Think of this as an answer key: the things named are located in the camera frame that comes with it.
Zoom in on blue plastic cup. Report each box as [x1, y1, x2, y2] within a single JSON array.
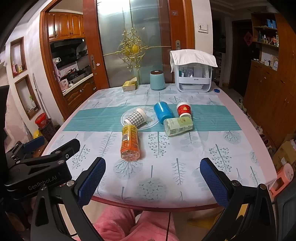
[[154, 101, 174, 124]]

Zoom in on grey checked paper cup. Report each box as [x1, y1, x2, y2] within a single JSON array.
[[123, 108, 147, 128]]

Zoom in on red paper cup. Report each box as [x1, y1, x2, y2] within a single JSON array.
[[177, 102, 192, 118]]

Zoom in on red bucket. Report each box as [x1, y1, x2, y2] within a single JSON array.
[[35, 113, 49, 128]]

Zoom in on pink plastic stool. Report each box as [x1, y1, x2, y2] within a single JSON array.
[[270, 163, 294, 198]]

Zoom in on pink fleece clothing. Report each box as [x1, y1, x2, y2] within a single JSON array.
[[93, 206, 178, 240]]

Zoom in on cardboard box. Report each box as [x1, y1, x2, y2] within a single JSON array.
[[273, 133, 295, 172]]

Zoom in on orange plastic bottle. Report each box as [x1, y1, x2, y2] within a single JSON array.
[[120, 125, 140, 161]]

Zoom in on wooden shelf cabinet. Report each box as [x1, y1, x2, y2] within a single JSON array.
[[243, 13, 295, 147]]

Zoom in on tree-patterned tablecloth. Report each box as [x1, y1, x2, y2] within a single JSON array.
[[45, 84, 277, 208]]

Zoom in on yellow tissue box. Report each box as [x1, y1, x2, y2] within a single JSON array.
[[122, 77, 137, 92]]

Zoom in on round glass coaster plate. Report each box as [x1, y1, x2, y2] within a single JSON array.
[[121, 105, 159, 130]]

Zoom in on wooden kitchen cabinets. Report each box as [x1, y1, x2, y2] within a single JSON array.
[[47, 12, 85, 42]]

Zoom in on white storage organizer box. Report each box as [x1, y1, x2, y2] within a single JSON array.
[[174, 63, 212, 92]]

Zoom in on teal canister with brown lid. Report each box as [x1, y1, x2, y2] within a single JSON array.
[[150, 70, 165, 90]]

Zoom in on glass sliding door gold ornament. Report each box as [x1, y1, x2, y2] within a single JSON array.
[[96, 0, 172, 88]]

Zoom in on white cloth on organizer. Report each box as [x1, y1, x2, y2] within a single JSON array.
[[170, 49, 218, 73]]

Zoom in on white wall switch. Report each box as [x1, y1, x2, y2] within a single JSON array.
[[198, 23, 209, 34]]

